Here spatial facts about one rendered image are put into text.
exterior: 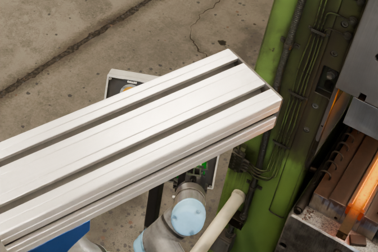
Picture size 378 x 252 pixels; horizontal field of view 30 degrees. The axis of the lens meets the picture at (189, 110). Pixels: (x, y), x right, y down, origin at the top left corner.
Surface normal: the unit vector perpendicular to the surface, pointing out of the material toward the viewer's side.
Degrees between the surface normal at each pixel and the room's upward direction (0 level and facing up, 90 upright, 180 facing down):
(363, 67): 90
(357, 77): 90
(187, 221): 60
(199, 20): 0
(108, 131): 0
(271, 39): 90
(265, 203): 90
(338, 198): 0
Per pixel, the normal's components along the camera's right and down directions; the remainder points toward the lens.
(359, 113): -0.51, 0.57
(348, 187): 0.12, -0.69
